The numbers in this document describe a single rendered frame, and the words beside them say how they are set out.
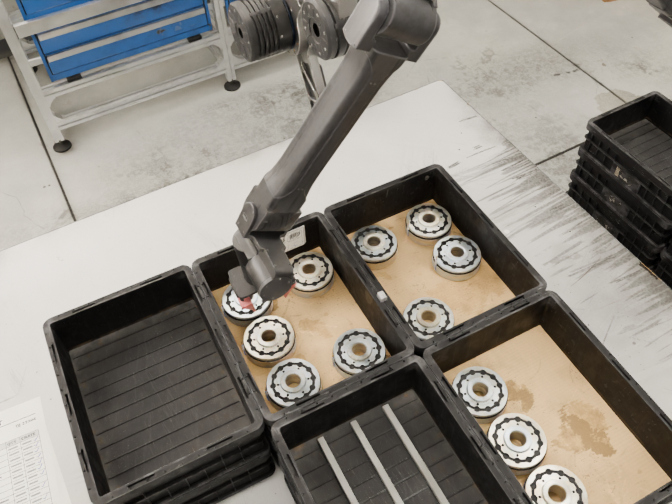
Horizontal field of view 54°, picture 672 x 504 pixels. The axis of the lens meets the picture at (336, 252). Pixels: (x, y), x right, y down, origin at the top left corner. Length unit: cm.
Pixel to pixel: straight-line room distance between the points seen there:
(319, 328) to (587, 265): 69
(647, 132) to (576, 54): 124
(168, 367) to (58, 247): 58
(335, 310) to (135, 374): 42
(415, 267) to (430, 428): 37
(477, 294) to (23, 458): 99
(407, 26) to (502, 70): 259
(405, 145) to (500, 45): 176
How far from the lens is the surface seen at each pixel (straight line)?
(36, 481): 151
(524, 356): 137
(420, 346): 123
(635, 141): 241
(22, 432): 157
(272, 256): 105
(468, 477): 125
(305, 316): 139
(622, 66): 361
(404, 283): 143
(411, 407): 129
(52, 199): 303
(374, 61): 88
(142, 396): 136
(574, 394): 135
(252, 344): 133
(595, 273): 170
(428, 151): 191
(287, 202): 102
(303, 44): 205
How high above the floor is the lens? 199
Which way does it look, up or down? 51 degrees down
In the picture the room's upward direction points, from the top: 3 degrees counter-clockwise
